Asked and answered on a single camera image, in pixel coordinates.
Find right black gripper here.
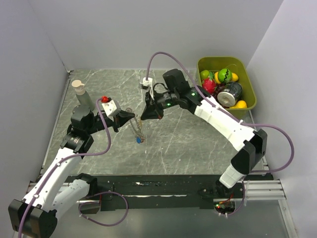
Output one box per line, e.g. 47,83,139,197
141,89,179,120

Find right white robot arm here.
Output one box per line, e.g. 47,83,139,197
140,69,267,198

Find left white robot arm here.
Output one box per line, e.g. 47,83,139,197
8,103,135,238

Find grey bottle with beige cap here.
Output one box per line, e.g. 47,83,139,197
71,80,95,111

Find red dragon fruit toy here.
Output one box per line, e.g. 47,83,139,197
202,78,217,94

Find green lime toy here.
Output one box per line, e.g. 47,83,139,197
200,70,210,80

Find dark grapes toy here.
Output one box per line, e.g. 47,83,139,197
211,84,225,99

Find green watermelon toy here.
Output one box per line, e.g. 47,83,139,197
217,68,232,83

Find black tin can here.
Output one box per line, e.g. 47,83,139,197
217,81,243,107

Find yellow banana toy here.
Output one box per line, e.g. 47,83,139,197
230,100,248,109

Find yellow lemon toy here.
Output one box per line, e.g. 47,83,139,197
231,73,239,82

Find olive green plastic bin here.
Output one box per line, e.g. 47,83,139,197
196,56,257,119

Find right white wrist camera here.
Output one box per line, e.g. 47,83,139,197
139,77,155,100

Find black mounting base plate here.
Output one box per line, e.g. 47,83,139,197
91,175,243,211

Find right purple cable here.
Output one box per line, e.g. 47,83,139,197
146,51,295,219

